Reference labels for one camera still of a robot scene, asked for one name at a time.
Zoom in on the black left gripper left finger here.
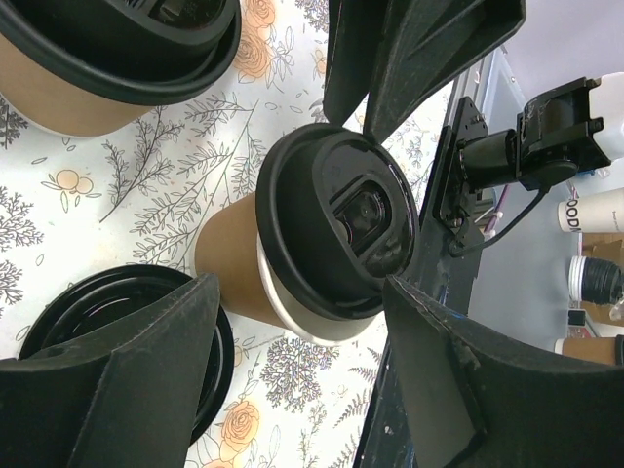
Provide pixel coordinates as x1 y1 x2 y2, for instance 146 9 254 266
1 274 219 467

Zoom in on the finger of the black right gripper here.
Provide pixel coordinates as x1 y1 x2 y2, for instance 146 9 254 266
364 0 527 141
323 0 405 125

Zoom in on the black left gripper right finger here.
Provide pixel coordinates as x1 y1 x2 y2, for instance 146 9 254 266
384 275 624 468

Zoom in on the brown paper cup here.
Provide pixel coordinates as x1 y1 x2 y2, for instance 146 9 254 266
1 37 152 137
194 193 378 347

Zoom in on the black plastic cup lid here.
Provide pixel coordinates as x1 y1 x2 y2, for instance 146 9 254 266
1 1 242 106

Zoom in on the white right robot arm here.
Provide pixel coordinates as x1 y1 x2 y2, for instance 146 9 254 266
323 1 623 190

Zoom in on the stack of black lids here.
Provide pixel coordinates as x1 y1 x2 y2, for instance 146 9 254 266
19 264 234 444

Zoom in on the floral table mat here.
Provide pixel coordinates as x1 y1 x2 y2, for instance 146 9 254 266
0 0 452 468

